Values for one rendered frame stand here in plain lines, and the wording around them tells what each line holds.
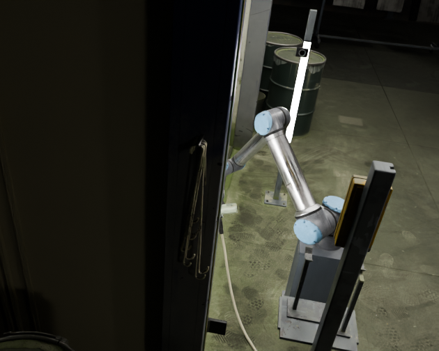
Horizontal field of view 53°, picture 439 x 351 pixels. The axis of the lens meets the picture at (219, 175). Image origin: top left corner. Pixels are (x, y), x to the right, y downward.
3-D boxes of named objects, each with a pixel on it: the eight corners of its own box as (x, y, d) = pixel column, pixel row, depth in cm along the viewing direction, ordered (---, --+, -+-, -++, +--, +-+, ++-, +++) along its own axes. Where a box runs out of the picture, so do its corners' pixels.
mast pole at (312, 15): (272, 200, 392) (310, 10, 305) (272, 197, 397) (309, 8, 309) (278, 200, 392) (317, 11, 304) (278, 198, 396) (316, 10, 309)
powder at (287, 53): (270, 48, 497) (271, 47, 496) (316, 51, 504) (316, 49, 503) (281, 63, 452) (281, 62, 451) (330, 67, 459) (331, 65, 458)
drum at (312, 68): (258, 115, 544) (269, 44, 496) (303, 118, 551) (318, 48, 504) (267, 138, 495) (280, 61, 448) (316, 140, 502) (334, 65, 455)
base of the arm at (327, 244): (341, 232, 259) (345, 219, 254) (343, 253, 243) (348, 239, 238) (309, 226, 261) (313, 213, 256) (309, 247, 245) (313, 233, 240)
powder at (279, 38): (304, 38, 547) (304, 37, 546) (297, 49, 502) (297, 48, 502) (262, 31, 558) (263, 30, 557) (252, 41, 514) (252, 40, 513)
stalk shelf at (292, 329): (279, 339, 175) (279, 336, 174) (281, 297, 194) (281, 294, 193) (357, 354, 173) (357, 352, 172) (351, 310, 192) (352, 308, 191)
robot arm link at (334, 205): (348, 228, 247) (357, 203, 238) (332, 239, 237) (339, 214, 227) (326, 214, 256) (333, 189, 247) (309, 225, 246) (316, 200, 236)
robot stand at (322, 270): (326, 300, 298) (350, 228, 264) (329, 337, 272) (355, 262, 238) (281, 292, 301) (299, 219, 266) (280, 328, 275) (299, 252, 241)
